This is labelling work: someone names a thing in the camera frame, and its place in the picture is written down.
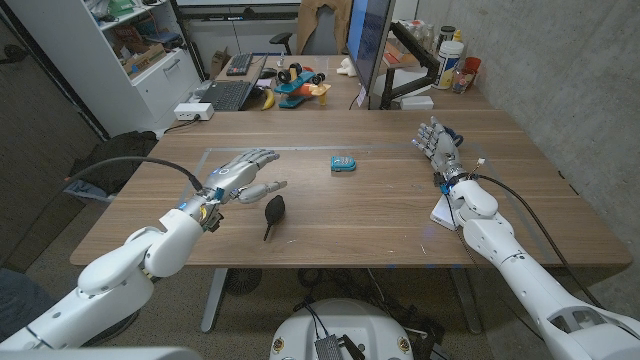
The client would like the teal orange toy plane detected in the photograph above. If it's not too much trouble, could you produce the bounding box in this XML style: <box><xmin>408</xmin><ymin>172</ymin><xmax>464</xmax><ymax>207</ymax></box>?
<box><xmin>273</xmin><ymin>62</ymin><xmax>332</xmax><ymax>110</ymax></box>

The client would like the black keyboard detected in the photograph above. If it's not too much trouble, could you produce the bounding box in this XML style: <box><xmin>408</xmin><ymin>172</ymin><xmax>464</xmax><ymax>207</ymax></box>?
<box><xmin>225</xmin><ymin>52</ymin><xmax>254</xmax><ymax>77</ymax></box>

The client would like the dark lid bottle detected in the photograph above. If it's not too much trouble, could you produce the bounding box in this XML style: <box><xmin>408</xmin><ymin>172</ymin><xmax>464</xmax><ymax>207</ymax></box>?
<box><xmin>437</xmin><ymin>25</ymin><xmax>457</xmax><ymax>51</ymax></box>

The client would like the brown jacket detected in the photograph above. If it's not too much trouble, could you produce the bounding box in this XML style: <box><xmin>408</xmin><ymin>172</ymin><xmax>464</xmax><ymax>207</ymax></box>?
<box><xmin>296</xmin><ymin>0</ymin><xmax>354</xmax><ymax>55</ymax></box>

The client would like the white power strip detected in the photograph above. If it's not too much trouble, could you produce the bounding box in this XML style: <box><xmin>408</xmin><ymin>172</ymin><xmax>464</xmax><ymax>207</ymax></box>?
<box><xmin>173</xmin><ymin>102</ymin><xmax>215</xmax><ymax>122</ymax></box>

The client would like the small teal case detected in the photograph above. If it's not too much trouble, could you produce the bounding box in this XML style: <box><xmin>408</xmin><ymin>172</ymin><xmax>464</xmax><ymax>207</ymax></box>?
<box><xmin>329</xmin><ymin>155</ymin><xmax>357</xmax><ymax>173</ymax></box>

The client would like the dark blue mug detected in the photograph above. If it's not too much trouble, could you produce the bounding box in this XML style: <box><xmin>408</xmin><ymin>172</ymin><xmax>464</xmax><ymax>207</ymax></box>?
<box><xmin>444</xmin><ymin>125</ymin><xmax>465</xmax><ymax>148</ymax></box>

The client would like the white plastic canister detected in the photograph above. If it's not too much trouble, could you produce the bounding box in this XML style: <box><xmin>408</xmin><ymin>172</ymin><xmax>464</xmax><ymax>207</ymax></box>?
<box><xmin>432</xmin><ymin>39</ymin><xmax>465</xmax><ymax>91</ymax></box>

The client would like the flat white box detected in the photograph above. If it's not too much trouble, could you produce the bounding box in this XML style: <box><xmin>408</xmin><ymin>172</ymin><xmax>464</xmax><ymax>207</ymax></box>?
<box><xmin>429</xmin><ymin>195</ymin><xmax>459</xmax><ymax>232</ymax></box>

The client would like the cardboard box with print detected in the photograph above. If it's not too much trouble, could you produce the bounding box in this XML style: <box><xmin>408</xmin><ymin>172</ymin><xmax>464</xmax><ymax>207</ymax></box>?
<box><xmin>121</xmin><ymin>42</ymin><xmax>167</xmax><ymax>77</ymax></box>

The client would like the round black floor disc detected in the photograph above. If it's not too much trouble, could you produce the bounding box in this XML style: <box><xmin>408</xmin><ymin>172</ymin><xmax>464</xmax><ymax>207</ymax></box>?
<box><xmin>223</xmin><ymin>268</ymin><xmax>264</xmax><ymax>296</ymax></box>

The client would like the black office chair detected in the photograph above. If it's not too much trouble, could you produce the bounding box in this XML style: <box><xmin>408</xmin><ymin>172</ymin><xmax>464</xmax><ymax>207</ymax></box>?
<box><xmin>268</xmin><ymin>4</ymin><xmax>351</xmax><ymax>56</ymax></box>

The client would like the black laptop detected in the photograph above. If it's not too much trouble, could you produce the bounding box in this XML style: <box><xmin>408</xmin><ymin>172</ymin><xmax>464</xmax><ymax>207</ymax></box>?
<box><xmin>199</xmin><ymin>53</ymin><xmax>270</xmax><ymax>112</ymax></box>

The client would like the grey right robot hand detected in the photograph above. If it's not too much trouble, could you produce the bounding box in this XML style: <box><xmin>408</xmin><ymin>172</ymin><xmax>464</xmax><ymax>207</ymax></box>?
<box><xmin>412</xmin><ymin>116</ymin><xmax>471</xmax><ymax>189</ymax></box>

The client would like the plain small cardboard box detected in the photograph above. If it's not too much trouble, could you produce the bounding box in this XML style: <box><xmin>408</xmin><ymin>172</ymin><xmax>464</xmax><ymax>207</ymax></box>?
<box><xmin>209</xmin><ymin>47</ymin><xmax>232</xmax><ymax>80</ymax></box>

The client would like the white shelf cabinet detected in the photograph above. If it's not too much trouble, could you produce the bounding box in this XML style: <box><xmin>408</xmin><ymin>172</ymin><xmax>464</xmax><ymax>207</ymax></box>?
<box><xmin>4</xmin><ymin>0</ymin><xmax>202</xmax><ymax>137</ymax></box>

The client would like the red cup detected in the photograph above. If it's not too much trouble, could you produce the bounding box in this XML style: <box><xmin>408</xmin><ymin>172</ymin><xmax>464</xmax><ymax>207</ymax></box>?
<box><xmin>462</xmin><ymin>56</ymin><xmax>483</xmax><ymax>86</ymax></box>

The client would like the grey table leg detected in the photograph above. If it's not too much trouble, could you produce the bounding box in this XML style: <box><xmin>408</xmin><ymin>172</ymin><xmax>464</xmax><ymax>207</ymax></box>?
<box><xmin>449</xmin><ymin>267</ymin><xmax>484</xmax><ymax>335</ymax></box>
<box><xmin>200</xmin><ymin>268</ymin><xmax>229</xmax><ymax>334</ymax></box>

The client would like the clear glass jar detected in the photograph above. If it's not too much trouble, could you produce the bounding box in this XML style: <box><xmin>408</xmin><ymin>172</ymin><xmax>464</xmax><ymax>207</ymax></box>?
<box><xmin>452</xmin><ymin>68</ymin><xmax>475</xmax><ymax>95</ymax></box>

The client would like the black rubber air blower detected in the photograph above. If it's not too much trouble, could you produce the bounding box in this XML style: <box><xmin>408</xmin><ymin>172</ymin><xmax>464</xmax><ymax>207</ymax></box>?
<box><xmin>263</xmin><ymin>194</ymin><xmax>286</xmax><ymax>243</ymax></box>

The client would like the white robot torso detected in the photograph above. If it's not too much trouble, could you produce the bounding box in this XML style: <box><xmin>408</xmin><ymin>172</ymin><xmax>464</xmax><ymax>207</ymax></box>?
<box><xmin>269</xmin><ymin>298</ymin><xmax>415</xmax><ymax>360</ymax></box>

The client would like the white crumpled item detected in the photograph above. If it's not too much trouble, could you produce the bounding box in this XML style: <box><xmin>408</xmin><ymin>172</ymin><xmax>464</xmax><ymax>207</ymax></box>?
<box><xmin>335</xmin><ymin>56</ymin><xmax>358</xmax><ymax>78</ymax></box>

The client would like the small white box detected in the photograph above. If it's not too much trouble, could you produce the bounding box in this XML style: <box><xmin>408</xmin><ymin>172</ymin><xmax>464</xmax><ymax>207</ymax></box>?
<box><xmin>399</xmin><ymin>95</ymin><xmax>435</xmax><ymax>111</ymax></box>

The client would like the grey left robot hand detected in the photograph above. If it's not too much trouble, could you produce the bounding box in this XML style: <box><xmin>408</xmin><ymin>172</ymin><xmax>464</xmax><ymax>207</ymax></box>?
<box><xmin>179</xmin><ymin>148</ymin><xmax>289</xmax><ymax>233</ymax></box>

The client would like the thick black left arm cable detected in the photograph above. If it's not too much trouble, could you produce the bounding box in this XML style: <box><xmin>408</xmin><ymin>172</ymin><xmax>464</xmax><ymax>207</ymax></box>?
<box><xmin>62</xmin><ymin>155</ymin><xmax>205</xmax><ymax>194</ymax></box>

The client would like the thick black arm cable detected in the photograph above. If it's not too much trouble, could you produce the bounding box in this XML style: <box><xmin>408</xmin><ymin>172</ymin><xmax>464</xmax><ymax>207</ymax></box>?
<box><xmin>472</xmin><ymin>173</ymin><xmax>604</xmax><ymax>309</ymax></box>
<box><xmin>62</xmin><ymin>155</ymin><xmax>205</xmax><ymax>194</ymax></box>

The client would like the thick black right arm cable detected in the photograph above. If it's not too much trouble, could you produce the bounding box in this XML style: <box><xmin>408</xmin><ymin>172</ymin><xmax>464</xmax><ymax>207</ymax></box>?
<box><xmin>472</xmin><ymin>173</ymin><xmax>604</xmax><ymax>309</ymax></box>

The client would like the large black monitor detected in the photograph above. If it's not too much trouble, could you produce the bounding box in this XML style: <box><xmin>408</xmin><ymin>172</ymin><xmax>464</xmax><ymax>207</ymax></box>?
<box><xmin>346</xmin><ymin>0</ymin><xmax>396</xmax><ymax>96</ymax></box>

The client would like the black cloth bag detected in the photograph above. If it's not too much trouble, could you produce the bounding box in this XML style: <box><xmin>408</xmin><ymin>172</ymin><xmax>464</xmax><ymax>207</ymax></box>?
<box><xmin>68</xmin><ymin>130</ymin><xmax>159</xmax><ymax>195</ymax></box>

